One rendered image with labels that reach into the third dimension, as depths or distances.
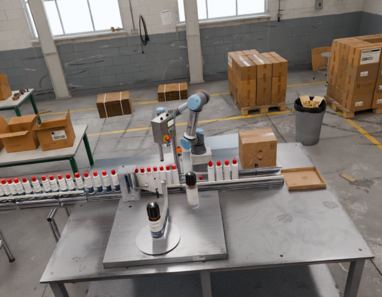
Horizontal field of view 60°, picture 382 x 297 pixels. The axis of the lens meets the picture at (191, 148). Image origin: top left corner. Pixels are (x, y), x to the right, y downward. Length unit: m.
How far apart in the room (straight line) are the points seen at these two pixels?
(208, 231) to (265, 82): 4.09
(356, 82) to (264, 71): 1.46
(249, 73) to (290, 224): 3.82
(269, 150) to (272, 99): 3.32
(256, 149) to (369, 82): 3.45
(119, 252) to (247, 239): 0.86
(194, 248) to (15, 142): 2.71
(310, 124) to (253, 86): 1.46
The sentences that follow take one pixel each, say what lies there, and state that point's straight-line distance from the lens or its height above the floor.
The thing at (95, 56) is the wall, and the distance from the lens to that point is 8.10.
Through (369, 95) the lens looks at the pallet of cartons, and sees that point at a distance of 6.13.
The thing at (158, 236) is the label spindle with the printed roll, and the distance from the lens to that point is 2.28.
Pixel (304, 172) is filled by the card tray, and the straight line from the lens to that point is 3.03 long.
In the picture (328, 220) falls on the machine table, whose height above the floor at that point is 0.83.
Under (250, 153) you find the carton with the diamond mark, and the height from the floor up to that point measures 1.01.
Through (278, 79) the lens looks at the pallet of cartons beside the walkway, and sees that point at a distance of 6.10.
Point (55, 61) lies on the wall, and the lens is 8.29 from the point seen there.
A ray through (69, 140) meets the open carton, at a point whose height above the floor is 0.86.
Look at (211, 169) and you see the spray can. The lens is 2.69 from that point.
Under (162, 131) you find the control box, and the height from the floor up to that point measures 1.40.
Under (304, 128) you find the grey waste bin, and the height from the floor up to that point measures 0.28.
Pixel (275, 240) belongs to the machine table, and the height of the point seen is 0.83.
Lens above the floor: 2.50
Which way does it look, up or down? 29 degrees down
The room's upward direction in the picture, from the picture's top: 6 degrees counter-clockwise
